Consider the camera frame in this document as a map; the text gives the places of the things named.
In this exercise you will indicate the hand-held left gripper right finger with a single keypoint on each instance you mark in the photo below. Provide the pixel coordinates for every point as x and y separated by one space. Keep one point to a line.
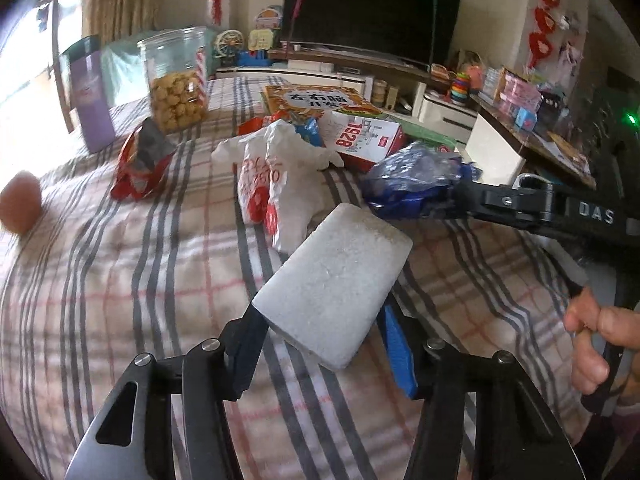
400 360

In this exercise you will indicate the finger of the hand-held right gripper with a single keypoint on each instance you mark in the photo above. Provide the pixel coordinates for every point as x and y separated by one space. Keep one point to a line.
500 220
500 197

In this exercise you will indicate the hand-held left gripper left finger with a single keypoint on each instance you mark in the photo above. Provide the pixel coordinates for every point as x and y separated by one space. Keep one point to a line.
247 355

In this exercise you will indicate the blue plastic bag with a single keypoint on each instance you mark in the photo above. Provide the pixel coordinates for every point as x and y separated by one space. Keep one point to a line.
415 175

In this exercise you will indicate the white foam block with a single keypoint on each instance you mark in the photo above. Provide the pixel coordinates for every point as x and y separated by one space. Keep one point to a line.
330 280

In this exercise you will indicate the red white carton box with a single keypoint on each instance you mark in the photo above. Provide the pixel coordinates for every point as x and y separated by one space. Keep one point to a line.
360 142

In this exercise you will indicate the white red-printed plastic bag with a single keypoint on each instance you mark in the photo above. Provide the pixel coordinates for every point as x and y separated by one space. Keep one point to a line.
285 180

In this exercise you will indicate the red snack bag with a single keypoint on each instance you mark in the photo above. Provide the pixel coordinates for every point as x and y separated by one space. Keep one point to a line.
137 170

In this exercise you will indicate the person's right hand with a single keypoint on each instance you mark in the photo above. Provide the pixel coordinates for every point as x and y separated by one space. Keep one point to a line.
590 355

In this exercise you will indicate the marble-top coffee table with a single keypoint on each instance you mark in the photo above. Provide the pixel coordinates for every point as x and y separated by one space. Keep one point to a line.
505 145

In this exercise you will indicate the pizza-print sheet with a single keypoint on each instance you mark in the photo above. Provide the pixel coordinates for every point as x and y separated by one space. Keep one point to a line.
567 149

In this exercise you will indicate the small blue toy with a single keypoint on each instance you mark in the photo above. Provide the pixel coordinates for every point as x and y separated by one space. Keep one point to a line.
526 119

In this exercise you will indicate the black box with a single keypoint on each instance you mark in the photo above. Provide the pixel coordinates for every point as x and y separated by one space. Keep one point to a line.
552 112

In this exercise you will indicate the pink plastic box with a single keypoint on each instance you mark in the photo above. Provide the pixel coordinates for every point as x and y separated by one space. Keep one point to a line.
517 89

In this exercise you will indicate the white television cabinet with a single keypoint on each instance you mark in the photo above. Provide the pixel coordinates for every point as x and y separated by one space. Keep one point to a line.
350 72

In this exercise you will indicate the blue snack wrapper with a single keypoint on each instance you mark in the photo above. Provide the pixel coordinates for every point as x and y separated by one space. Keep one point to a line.
310 130

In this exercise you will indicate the orange-covered book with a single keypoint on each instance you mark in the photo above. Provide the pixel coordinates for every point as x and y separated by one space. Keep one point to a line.
310 100

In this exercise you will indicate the black flat television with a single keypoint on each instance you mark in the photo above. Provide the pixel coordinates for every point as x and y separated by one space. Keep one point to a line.
370 10

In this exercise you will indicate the red snack wrapper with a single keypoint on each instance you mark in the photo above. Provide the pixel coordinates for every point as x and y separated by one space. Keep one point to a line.
252 125

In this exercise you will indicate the red apple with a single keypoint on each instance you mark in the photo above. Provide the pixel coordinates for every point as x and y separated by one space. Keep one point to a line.
20 202

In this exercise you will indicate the clear jar of biscuits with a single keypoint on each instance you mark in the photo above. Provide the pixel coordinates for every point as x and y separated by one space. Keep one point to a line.
175 90

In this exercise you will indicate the pink stick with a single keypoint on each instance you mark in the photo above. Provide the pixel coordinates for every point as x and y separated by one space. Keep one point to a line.
298 5

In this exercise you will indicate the yellow-green toy box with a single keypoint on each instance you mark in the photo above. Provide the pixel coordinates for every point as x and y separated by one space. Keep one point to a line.
260 40

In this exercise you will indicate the colourful round toy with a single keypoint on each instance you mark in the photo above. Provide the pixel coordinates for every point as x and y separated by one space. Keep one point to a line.
269 17

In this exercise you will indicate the purple drink bottle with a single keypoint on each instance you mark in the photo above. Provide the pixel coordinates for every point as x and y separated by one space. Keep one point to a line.
90 100

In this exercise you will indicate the white wheel toy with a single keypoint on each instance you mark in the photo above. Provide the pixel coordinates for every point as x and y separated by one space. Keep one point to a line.
228 44

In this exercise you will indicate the teal cloth cover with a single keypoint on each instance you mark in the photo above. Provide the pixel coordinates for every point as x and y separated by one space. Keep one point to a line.
120 70

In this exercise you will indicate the beige curtain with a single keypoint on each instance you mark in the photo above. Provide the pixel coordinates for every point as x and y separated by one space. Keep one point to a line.
122 0

